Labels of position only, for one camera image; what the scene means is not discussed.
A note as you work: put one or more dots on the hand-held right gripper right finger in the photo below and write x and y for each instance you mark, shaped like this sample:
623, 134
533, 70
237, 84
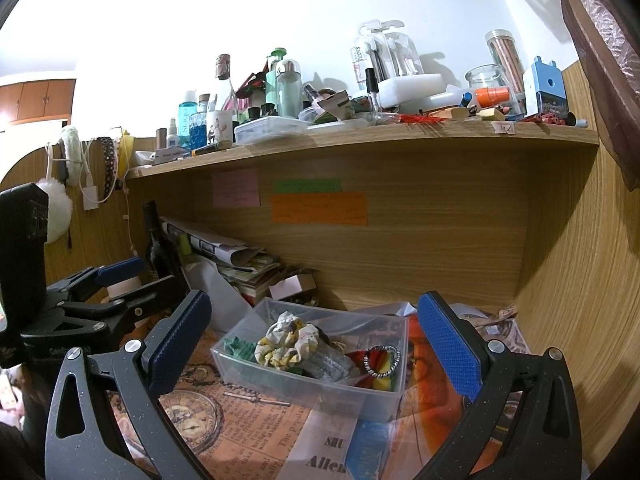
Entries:
450, 347

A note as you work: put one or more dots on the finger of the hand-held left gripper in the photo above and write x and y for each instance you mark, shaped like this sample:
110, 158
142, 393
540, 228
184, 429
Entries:
135, 307
120, 270

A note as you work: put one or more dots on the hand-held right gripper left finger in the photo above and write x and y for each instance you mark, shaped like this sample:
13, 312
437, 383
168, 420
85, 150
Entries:
177, 342

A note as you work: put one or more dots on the green cloth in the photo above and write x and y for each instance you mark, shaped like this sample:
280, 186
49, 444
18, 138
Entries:
240, 347

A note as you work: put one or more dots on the yellow green sponge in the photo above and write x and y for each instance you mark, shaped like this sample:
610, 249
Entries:
384, 382

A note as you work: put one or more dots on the floral scrunchie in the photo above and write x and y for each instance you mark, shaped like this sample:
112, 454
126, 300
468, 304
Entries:
285, 345

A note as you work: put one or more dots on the white knit cloth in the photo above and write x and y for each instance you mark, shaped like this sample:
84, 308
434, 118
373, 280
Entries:
330, 362

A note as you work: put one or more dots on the clear plastic box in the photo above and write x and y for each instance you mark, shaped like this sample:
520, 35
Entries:
300, 395

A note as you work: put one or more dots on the dark wine bottle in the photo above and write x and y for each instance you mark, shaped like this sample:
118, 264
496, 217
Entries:
157, 250

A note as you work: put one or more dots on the white fluffy earmuffs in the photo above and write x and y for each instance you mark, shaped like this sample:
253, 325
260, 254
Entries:
57, 210

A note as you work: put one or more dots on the white charger plug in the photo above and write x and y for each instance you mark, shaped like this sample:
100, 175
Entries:
92, 196

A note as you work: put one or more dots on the pile of newspapers and books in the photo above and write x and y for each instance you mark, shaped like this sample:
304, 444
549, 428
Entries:
230, 260

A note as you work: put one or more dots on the patterned headband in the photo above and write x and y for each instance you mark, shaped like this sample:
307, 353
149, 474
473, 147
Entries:
106, 165

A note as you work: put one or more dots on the white toy airplane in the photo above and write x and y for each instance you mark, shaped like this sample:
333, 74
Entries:
170, 155

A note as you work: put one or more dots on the small white cardboard box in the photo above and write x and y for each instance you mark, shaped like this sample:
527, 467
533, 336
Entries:
292, 287

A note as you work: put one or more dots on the cardboard tube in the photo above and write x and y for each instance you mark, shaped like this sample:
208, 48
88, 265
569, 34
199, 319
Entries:
161, 140

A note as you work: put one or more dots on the pink sticky note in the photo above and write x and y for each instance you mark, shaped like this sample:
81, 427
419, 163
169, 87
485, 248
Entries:
236, 188

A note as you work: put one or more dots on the small white spray bottle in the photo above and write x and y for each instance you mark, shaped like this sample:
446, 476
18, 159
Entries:
173, 135

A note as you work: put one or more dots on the black marker pen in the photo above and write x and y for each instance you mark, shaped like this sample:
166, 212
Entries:
212, 148

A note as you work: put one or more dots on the blue faceted glass jar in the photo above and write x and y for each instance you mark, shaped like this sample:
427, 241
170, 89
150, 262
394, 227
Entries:
198, 130

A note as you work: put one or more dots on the blue mouthwash bottle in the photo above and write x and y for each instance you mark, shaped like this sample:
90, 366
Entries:
187, 115

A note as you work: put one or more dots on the white printed mug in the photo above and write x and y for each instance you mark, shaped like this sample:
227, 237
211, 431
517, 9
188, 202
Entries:
221, 127

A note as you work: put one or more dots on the orange sticky note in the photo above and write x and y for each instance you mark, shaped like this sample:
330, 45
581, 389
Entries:
320, 208

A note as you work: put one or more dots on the green sticky note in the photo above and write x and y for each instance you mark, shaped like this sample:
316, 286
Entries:
307, 186

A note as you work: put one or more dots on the clear lidded plastic case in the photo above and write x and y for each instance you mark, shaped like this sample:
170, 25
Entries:
270, 131

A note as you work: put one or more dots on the black ink bottles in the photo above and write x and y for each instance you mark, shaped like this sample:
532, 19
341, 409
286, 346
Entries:
260, 112

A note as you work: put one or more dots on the wooden shelf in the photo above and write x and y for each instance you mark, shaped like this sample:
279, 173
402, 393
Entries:
360, 142

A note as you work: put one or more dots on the tall glass bottle with cork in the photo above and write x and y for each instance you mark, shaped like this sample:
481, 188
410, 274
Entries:
224, 67

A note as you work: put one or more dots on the mint green bottle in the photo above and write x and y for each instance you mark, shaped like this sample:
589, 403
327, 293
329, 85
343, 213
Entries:
272, 80

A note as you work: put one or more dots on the clear bottle with silver cap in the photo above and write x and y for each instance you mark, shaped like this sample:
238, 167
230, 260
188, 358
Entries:
289, 90

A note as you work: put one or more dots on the orange capped glue bottle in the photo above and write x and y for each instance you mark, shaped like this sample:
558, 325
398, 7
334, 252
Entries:
492, 96

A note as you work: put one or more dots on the clear glass jar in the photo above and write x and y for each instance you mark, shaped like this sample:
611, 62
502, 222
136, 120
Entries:
485, 80

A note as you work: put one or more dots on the blue pencil sharpener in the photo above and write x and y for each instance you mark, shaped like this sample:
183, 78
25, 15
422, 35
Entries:
545, 87

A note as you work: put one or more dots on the clear tube of pencils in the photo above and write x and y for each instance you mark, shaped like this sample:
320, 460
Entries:
505, 55

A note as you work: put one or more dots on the toothbrush head blister pack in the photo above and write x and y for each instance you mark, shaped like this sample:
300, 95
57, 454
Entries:
385, 52

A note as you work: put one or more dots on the mauve striped curtain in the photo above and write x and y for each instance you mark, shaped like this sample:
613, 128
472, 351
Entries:
610, 60

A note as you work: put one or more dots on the wooden wall cabinets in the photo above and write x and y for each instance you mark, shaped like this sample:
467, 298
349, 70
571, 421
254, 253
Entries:
40, 100

